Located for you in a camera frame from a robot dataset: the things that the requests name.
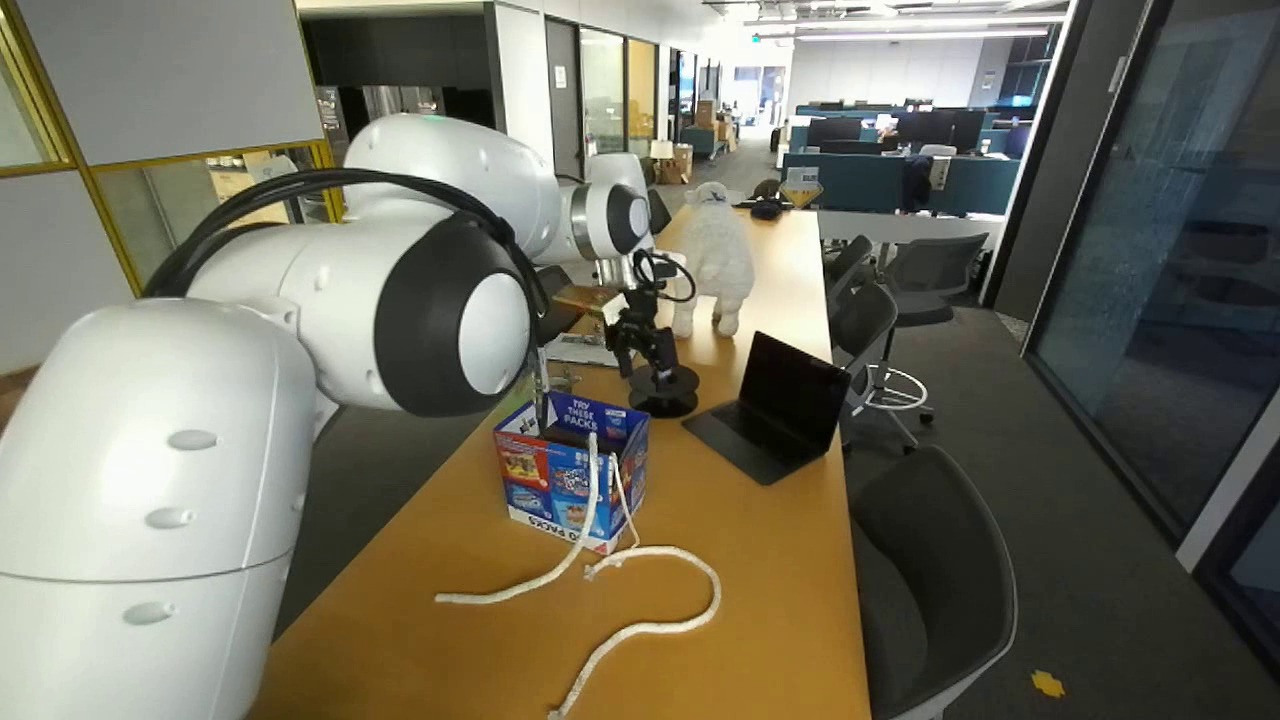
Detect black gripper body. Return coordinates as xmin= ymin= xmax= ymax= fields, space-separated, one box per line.
xmin=604 ymin=285 xmax=677 ymax=355

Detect blue cardboard snack box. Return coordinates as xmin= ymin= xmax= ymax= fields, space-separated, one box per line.
xmin=492 ymin=390 xmax=651 ymax=552

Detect black tape roll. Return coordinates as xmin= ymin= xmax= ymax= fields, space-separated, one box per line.
xmin=626 ymin=364 xmax=703 ymax=419

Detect clipboard with white paper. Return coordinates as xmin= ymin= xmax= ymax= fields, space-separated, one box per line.
xmin=534 ymin=334 xmax=625 ymax=372

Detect white toy sheep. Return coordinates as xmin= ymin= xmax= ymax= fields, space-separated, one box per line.
xmin=662 ymin=179 xmax=761 ymax=339

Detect black open laptop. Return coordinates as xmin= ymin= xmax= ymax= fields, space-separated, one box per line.
xmin=679 ymin=334 xmax=851 ymax=490

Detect stacked cardboard boxes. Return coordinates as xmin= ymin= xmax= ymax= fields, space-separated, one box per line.
xmin=646 ymin=136 xmax=697 ymax=188

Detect small black object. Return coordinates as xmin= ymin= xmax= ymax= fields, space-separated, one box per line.
xmin=736 ymin=175 xmax=793 ymax=226

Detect blue cubicle partition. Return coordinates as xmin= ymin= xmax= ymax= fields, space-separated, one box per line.
xmin=783 ymin=147 xmax=1024 ymax=221

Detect black computer monitor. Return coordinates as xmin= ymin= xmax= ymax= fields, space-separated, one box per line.
xmin=892 ymin=108 xmax=989 ymax=151
xmin=806 ymin=118 xmax=872 ymax=151

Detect yellow framed white partition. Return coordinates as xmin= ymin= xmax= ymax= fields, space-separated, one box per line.
xmin=0 ymin=0 xmax=356 ymax=378

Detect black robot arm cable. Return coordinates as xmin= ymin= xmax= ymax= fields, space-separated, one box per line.
xmin=137 ymin=165 xmax=699 ymax=403

